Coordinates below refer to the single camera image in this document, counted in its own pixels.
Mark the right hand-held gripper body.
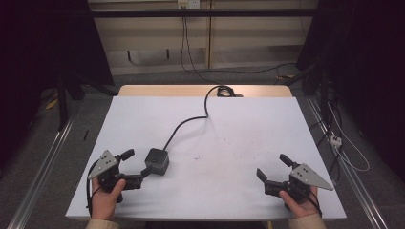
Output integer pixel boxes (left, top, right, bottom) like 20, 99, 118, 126
264, 163, 334, 205

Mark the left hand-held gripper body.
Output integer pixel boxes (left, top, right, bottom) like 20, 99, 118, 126
87, 150, 144, 203

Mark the black cube device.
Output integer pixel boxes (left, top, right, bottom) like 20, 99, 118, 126
144, 147, 170, 177

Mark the person's right hand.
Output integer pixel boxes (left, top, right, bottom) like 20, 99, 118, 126
278, 185, 320, 219

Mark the person's left hand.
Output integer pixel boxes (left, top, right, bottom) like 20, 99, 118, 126
90, 177, 127, 221

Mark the white board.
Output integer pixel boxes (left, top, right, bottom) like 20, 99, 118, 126
65, 95, 348, 221

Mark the white power strip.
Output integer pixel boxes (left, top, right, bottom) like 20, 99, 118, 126
330, 134, 344, 149

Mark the black metal stand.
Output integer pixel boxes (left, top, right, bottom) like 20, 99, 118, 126
56, 72, 86, 132

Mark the yellow floor tape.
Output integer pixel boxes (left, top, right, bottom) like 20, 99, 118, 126
45, 97, 60, 111

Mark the dark curtain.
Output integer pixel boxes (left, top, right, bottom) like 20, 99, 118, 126
0, 0, 115, 170
295, 0, 405, 184

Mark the black horizontal bar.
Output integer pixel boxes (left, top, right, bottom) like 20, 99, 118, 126
90, 8, 319, 19

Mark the right hand-held gripper cable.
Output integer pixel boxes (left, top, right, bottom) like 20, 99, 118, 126
289, 182, 324, 219

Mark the hand-held gripper cable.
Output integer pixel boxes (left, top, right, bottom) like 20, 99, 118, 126
85, 159, 103, 218
289, 182, 324, 219

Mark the left hand-held gripper cable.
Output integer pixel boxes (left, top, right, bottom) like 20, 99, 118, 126
85, 159, 103, 218

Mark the aluminium floor rail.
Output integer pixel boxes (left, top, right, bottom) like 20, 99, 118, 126
305, 96, 390, 229
6, 116, 76, 229

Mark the white cable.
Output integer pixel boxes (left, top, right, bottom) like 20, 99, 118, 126
327, 102, 371, 174

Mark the black cube device cable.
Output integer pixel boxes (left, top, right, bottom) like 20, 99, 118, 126
162, 84, 245, 151

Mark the black wall cable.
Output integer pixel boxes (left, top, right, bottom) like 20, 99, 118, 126
180, 15, 298, 85

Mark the white wall socket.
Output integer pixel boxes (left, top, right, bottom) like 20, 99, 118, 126
177, 0, 202, 10

